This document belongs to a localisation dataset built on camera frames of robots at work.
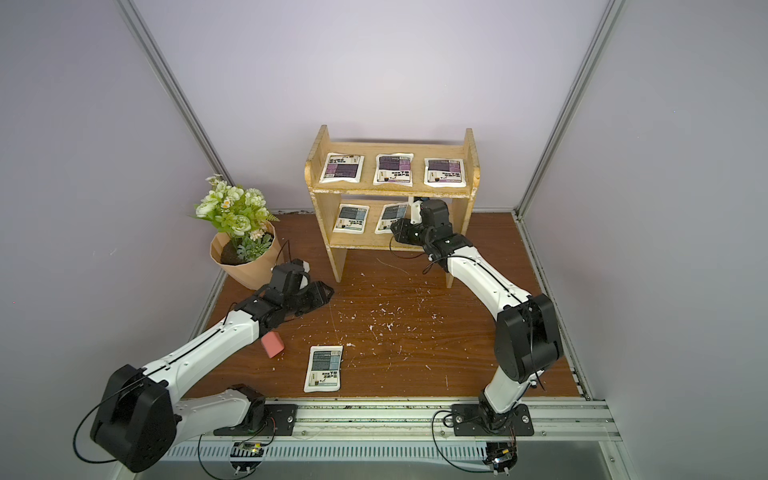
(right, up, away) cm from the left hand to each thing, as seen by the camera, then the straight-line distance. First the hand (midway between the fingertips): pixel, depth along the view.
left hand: (334, 290), depth 84 cm
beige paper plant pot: (-24, +4, +2) cm, 25 cm away
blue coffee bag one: (+4, +21, +5) cm, 22 cm away
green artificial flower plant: (-28, +23, -1) cm, 36 cm away
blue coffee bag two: (+16, +23, +5) cm, 28 cm away
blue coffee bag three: (-2, -22, -4) cm, 22 cm away
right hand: (+18, +22, -1) cm, 28 cm away
